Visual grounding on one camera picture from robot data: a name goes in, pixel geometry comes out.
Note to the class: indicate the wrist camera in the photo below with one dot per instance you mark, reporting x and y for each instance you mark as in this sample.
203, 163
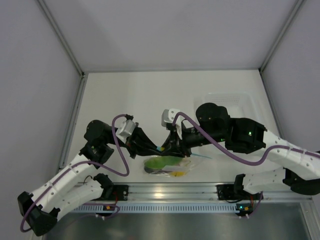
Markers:
126, 129
167, 118

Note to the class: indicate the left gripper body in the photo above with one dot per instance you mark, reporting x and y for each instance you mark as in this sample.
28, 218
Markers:
130, 145

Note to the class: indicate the green fake lettuce leaf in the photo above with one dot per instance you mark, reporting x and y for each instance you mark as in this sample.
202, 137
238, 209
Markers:
159, 162

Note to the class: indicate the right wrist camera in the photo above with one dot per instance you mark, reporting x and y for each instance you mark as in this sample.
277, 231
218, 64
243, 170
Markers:
167, 118

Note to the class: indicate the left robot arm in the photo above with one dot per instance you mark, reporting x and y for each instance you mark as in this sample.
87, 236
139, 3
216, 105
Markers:
42, 208

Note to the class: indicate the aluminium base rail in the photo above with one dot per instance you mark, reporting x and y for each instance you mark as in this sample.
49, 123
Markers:
173, 192

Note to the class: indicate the clear zip top bag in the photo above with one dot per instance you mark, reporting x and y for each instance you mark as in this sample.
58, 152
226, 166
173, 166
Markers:
186, 165

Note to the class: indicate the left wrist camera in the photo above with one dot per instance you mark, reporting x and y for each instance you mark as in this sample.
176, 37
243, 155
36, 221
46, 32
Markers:
126, 129

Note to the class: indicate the purple fake eggplant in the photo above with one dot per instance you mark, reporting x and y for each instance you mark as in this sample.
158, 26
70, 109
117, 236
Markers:
152, 171

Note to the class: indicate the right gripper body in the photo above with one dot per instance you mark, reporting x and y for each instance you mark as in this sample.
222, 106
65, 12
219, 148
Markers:
192, 138

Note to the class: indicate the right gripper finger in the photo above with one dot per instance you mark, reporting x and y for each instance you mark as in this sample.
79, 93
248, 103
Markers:
169, 141
173, 151

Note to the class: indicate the clear plastic basket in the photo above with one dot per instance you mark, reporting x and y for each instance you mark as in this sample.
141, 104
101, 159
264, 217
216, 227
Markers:
238, 104

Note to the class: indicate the white slotted cable duct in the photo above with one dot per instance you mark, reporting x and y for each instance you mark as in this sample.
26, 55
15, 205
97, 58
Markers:
211, 207

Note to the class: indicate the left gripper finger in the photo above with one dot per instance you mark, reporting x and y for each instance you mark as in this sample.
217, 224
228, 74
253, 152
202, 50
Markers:
142, 140
144, 152

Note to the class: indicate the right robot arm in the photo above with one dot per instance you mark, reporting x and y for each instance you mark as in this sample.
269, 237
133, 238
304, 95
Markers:
248, 142

